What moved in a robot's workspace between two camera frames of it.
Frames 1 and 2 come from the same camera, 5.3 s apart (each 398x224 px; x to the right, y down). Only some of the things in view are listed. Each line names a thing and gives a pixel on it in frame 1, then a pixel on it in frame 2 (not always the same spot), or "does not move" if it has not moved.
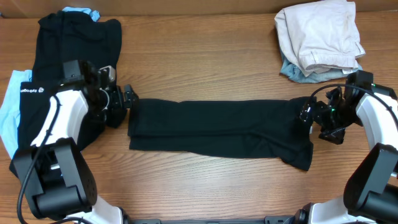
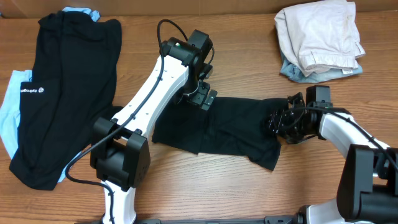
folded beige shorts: (321, 36) does not move
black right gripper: (337, 135) → (278, 122)
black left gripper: (126, 98) → (203, 98)
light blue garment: (10, 107) does not move
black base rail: (278, 219) does not move
